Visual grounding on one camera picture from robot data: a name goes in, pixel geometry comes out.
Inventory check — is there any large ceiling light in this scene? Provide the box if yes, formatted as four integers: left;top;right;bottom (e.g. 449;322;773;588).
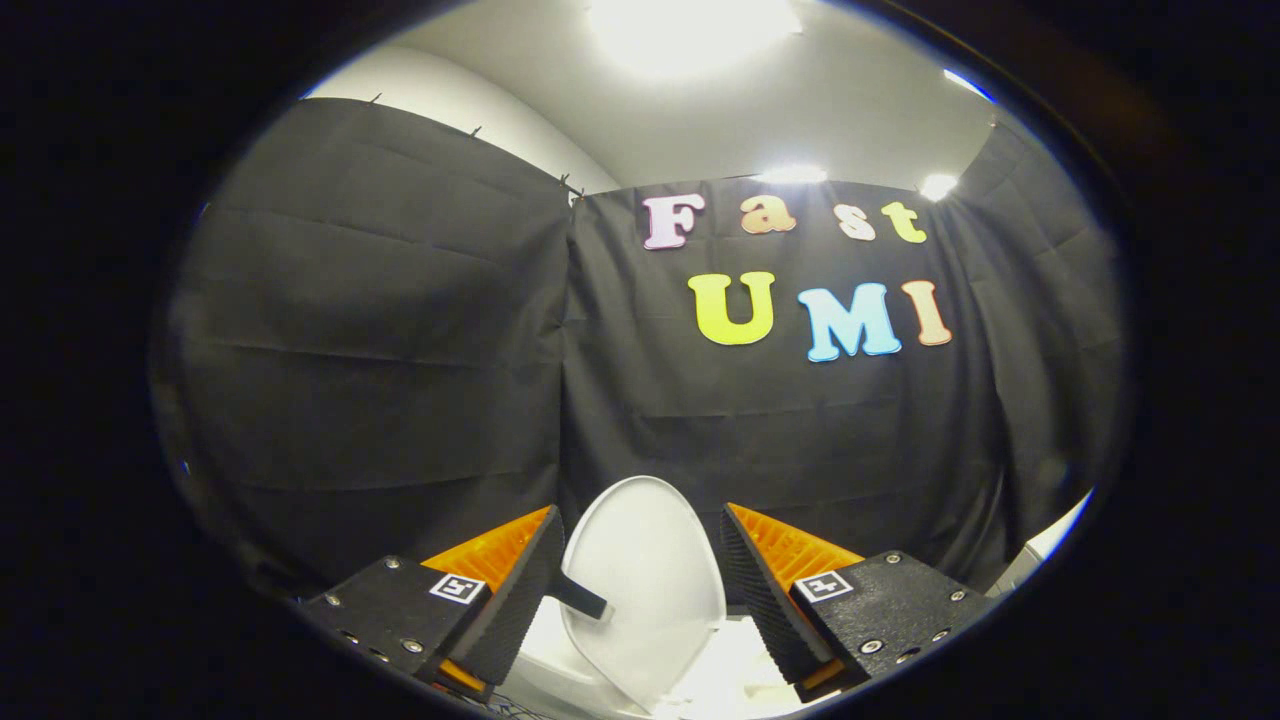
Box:
585;0;803;81

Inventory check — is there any grey drawer cabinet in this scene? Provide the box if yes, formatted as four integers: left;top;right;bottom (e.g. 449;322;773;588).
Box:
1000;488;1096;597

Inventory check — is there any black backdrop cloth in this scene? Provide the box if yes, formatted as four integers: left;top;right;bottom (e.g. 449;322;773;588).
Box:
150;97;1126;601

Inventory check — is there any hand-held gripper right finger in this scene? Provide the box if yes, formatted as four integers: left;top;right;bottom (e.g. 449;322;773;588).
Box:
717;502;996;706

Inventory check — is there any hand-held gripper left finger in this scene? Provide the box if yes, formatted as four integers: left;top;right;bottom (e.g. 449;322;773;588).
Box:
298;505;566;704

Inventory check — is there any white toilet bowl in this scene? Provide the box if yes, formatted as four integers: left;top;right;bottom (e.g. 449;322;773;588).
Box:
500;598;811;720

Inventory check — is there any white toilet lid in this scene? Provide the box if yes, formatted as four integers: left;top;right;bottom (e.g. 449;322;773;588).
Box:
545;475;728;714

